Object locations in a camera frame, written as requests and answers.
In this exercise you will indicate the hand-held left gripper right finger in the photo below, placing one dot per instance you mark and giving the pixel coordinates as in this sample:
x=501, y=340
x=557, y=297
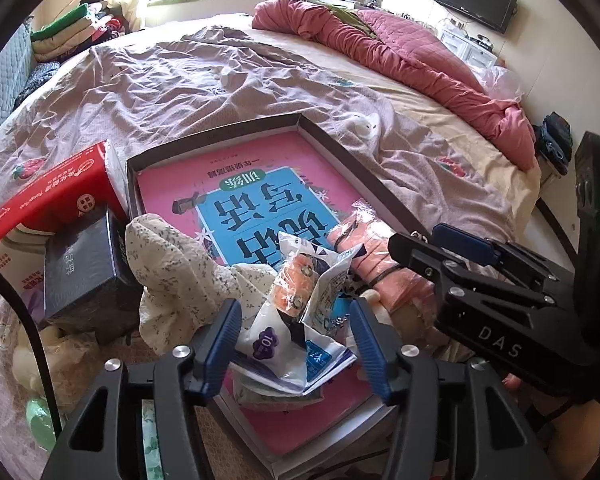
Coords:
x=375, y=360

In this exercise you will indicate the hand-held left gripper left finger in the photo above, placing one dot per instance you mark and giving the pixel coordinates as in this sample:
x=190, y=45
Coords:
x=220, y=345

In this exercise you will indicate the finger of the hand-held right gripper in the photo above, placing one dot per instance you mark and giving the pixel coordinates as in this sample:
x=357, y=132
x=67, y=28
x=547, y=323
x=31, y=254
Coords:
x=430, y=265
x=462, y=242

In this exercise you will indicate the white purple-print plastic packet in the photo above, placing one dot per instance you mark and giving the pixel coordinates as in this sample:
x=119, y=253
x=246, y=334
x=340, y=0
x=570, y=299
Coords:
x=270, y=345

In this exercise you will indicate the pink cloth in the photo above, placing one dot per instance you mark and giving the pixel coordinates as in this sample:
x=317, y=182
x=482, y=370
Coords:
x=380, y=255

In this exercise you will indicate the cream floral cloth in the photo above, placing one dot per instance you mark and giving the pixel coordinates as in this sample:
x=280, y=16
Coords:
x=175, y=270

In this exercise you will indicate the clear bag with orange toy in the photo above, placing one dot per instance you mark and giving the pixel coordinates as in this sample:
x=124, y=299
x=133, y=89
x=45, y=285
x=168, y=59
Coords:
x=295, y=280

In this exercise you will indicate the grey shallow cardboard box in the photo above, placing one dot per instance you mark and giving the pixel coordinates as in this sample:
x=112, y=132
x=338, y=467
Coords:
x=205, y=144

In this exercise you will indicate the green printed cloth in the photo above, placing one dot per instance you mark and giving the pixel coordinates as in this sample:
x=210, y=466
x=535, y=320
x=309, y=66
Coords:
x=150, y=440

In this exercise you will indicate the dark jeans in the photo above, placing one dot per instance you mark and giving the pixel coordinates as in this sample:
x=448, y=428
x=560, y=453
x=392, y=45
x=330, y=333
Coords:
x=555, y=140

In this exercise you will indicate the round bed with beige sheet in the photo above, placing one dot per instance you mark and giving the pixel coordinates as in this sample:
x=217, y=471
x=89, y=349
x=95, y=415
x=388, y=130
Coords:
x=430, y=105

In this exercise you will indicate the dark blue box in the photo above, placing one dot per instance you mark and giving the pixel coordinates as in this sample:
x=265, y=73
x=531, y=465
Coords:
x=85, y=270

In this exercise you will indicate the pink and blue book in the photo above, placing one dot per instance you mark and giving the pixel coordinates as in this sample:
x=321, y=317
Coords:
x=170, y=190

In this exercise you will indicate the clear plastic bag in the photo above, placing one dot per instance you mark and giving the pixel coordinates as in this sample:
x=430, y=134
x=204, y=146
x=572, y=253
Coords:
x=500, y=80

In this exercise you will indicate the pink quilt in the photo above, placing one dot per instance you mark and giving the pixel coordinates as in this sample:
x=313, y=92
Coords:
x=430, y=75

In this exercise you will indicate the white drawer cabinet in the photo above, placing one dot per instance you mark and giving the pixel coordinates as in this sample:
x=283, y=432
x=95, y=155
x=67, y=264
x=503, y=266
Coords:
x=467, y=50

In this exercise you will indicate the pale green round object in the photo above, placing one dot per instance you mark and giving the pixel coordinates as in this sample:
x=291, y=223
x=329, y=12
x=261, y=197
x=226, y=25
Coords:
x=40, y=420

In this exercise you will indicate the white plush toy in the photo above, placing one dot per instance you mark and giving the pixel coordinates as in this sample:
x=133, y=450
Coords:
x=25, y=365

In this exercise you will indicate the pink quilted pillow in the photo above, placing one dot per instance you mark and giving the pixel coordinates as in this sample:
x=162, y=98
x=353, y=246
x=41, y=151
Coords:
x=410, y=35

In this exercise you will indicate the red and white tissue box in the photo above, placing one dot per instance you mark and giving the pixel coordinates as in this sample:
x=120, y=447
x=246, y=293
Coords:
x=55, y=185

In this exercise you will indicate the mauve printed blanket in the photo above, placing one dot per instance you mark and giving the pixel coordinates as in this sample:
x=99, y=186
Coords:
x=205, y=75

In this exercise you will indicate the dark blue quilted cloth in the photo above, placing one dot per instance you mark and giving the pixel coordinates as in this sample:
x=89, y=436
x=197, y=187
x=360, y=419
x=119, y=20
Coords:
x=37, y=80

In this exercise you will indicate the grey-blue quilted headboard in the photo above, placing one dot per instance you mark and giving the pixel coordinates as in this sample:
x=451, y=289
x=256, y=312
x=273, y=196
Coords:
x=5, y=90

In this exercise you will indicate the green window seat cushion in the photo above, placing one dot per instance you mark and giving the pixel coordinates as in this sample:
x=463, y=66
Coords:
x=205, y=1

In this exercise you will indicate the stack of folded clothes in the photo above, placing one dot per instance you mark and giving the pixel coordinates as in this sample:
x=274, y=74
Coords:
x=65, y=35

